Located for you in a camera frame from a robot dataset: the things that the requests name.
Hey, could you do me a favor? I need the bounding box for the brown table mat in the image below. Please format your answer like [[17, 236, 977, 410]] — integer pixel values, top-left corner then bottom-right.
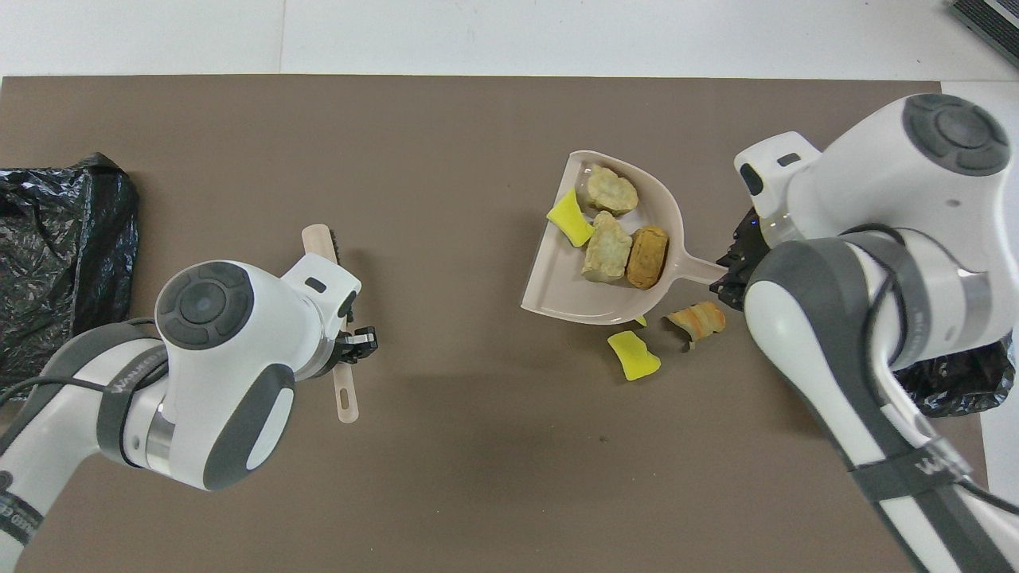
[[0, 76, 1000, 573]]

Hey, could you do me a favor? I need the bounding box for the beige brush with black bristles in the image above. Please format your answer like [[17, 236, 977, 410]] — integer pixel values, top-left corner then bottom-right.
[[301, 224, 361, 424]]

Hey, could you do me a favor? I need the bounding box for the beige plastic dustpan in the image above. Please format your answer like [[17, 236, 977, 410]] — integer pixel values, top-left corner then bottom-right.
[[521, 150, 729, 326]]

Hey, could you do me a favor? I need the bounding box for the orange striped bread slice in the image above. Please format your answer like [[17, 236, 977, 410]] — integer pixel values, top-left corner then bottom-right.
[[581, 211, 634, 283]]

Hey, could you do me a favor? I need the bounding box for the orange striped croissant piece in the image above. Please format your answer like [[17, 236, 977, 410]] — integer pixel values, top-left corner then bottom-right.
[[666, 301, 727, 351]]

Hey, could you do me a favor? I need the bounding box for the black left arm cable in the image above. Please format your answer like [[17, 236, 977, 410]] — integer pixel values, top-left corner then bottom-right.
[[0, 318, 172, 407]]

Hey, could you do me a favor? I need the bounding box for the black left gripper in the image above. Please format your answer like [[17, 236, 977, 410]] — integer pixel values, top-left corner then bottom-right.
[[322, 291, 380, 375]]

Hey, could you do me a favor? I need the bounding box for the pale yellow bread piece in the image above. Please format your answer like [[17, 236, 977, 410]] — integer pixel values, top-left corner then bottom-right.
[[587, 164, 640, 216]]

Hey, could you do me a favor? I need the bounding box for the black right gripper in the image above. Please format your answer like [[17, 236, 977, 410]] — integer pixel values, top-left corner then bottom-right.
[[716, 209, 771, 311]]

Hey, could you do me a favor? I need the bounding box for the brown bread roll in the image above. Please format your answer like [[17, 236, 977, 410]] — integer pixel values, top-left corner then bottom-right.
[[626, 226, 671, 290]]

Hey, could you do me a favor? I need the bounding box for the dark grey ribbed panel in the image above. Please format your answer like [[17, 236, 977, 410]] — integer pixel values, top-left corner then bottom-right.
[[947, 0, 1019, 68]]

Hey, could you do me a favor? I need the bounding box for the black bag lined bin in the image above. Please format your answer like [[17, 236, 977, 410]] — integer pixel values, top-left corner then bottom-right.
[[896, 330, 1016, 419], [0, 152, 140, 395]]

